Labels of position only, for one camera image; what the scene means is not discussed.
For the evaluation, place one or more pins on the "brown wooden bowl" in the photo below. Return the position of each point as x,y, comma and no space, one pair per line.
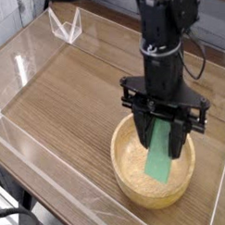
128,161

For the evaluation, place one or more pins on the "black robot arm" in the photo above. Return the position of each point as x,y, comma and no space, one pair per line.
164,22

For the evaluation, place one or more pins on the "green rectangular block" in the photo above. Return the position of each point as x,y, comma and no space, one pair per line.
158,161

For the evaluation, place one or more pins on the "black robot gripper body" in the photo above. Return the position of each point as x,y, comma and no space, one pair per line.
162,90

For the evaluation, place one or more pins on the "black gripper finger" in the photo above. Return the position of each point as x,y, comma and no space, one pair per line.
144,123
177,138

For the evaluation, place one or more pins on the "black metal bracket with bolt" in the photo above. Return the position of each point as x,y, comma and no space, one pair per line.
28,218

